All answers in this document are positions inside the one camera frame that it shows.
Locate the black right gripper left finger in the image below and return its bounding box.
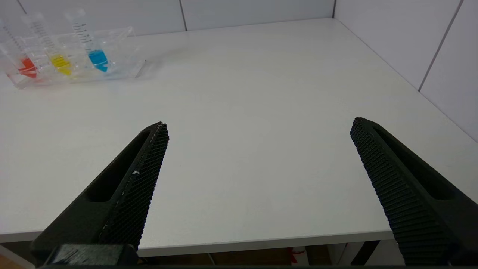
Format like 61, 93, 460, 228
31, 121, 170, 266

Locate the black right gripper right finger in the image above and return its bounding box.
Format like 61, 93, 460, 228
350, 117, 478, 266

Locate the test tube with blue pigment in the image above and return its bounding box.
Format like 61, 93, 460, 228
64, 9, 109, 73

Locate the test tube with red pigment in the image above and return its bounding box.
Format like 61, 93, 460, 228
0, 19, 38, 79

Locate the white and red container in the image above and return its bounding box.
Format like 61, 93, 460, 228
289, 247, 310, 266

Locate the clear plastic test tube rack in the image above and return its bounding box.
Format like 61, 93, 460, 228
0, 26, 146, 89

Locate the test tube with yellow pigment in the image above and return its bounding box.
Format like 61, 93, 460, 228
21, 13, 72, 77

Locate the black table leg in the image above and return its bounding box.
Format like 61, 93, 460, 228
351, 241, 381, 266

